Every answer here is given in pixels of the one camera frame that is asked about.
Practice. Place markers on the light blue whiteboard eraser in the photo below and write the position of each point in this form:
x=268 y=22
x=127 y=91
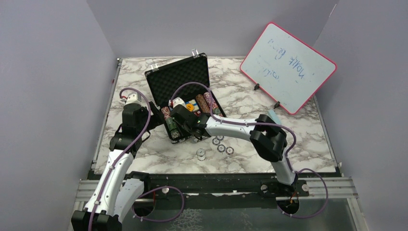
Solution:
x=274 y=117

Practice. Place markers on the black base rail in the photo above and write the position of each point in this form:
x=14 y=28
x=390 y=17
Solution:
x=219 y=191

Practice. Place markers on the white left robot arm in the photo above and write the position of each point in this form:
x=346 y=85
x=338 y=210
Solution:
x=114 y=194

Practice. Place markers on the red green chip row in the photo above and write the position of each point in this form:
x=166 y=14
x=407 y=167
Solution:
x=212 y=104

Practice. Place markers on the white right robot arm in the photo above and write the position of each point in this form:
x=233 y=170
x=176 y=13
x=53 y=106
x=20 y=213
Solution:
x=271 y=140

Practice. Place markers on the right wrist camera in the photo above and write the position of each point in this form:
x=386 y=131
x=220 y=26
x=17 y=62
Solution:
x=176 y=101

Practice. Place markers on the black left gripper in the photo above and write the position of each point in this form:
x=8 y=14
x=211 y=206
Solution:
x=157 y=118

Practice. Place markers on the blue playing card deck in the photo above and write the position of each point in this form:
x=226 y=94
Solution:
x=195 y=105

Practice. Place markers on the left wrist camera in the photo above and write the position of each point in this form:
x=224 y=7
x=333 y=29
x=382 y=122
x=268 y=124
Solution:
x=132 y=98

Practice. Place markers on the black poker set case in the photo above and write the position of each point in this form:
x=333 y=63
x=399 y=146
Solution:
x=164 y=81

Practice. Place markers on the brown chip row in case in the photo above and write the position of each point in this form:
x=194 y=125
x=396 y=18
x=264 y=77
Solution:
x=202 y=103

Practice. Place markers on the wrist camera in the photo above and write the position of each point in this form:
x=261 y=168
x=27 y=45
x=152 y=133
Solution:
x=132 y=98
x=176 y=101

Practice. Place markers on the orange big blind button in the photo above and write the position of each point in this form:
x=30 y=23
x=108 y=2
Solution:
x=190 y=107

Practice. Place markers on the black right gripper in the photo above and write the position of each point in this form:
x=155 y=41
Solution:
x=183 y=131

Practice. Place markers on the pink framed whiteboard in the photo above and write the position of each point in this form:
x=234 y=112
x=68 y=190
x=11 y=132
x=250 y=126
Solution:
x=286 y=68

